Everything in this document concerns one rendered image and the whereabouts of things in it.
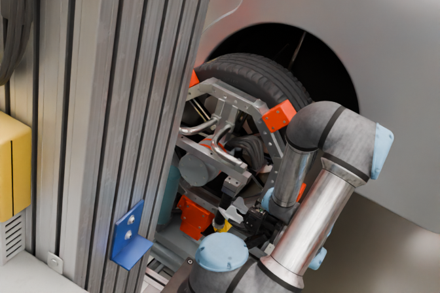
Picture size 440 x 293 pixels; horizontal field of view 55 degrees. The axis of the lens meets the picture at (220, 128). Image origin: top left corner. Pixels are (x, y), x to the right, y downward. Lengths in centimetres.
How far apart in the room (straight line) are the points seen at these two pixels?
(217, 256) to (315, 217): 24
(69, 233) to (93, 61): 27
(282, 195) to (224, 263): 34
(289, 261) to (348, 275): 170
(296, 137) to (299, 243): 25
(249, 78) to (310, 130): 58
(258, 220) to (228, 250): 35
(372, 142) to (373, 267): 190
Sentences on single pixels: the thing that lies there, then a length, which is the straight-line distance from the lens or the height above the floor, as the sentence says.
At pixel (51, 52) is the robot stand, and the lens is 49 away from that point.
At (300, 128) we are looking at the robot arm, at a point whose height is 131.
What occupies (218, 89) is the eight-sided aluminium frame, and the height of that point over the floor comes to 111.
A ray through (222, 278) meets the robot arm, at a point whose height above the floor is 101.
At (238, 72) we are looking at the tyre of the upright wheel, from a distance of 155.
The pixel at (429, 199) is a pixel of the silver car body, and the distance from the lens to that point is 189.
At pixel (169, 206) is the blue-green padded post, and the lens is 174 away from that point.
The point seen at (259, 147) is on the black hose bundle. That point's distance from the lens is 143.
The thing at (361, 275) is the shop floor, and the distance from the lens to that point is 273.
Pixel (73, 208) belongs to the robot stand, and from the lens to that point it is 59.
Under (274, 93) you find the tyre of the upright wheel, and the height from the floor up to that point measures 115.
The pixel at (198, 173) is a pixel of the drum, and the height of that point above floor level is 85.
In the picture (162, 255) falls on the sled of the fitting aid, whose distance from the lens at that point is 215.
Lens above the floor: 179
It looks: 32 degrees down
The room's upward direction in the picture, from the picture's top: 17 degrees clockwise
